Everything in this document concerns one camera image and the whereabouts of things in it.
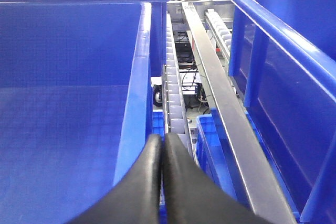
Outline blue bin right upper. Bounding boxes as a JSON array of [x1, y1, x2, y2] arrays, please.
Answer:
[[229, 0, 335, 223]]

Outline white roller track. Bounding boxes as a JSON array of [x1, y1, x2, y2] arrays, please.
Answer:
[[162, 14, 197, 161], [205, 9, 232, 62]]

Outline large blue target bin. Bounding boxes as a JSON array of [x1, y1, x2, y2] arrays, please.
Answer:
[[1, 2, 152, 223]]

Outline steel divider rail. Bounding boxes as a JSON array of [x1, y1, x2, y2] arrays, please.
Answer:
[[182, 2, 296, 223]]

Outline blue bin lower right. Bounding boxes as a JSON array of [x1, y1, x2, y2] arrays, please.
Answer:
[[195, 108, 302, 224]]

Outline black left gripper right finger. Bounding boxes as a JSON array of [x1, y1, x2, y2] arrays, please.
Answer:
[[163, 133, 268, 223]]

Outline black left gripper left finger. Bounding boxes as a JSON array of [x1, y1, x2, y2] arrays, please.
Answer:
[[69, 134, 162, 223]]

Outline white roller track right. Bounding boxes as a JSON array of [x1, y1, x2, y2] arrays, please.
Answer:
[[205, 9, 232, 62]]

